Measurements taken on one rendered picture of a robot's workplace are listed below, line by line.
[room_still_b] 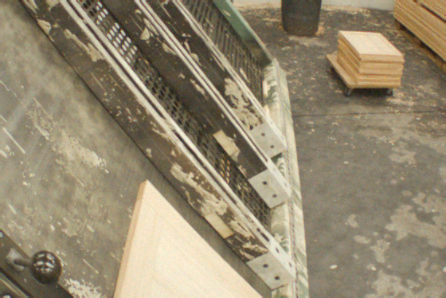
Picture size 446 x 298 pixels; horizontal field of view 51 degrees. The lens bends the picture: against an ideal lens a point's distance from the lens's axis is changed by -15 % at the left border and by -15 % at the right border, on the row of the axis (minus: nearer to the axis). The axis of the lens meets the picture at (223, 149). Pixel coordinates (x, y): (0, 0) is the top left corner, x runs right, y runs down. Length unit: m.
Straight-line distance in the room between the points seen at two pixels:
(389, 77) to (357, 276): 2.09
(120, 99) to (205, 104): 0.41
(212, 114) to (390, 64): 2.96
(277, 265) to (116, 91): 0.56
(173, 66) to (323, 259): 1.62
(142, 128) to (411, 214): 2.28
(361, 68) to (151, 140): 3.19
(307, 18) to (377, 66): 1.40
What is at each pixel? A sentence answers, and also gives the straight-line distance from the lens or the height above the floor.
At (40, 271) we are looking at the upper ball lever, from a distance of 0.51.
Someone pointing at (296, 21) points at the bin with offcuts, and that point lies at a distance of 5.37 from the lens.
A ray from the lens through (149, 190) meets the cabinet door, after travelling 1.01.
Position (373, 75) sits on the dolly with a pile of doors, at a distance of 4.23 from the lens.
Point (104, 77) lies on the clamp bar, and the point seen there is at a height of 1.46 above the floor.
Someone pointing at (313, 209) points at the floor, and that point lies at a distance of 3.02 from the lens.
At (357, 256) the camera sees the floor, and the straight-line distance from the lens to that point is 2.76.
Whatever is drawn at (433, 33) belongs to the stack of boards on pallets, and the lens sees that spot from 5.39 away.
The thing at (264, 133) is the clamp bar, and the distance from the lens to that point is 1.74.
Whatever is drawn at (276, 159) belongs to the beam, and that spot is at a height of 0.90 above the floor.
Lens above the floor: 1.89
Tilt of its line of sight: 33 degrees down
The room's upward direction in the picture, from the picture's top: 1 degrees clockwise
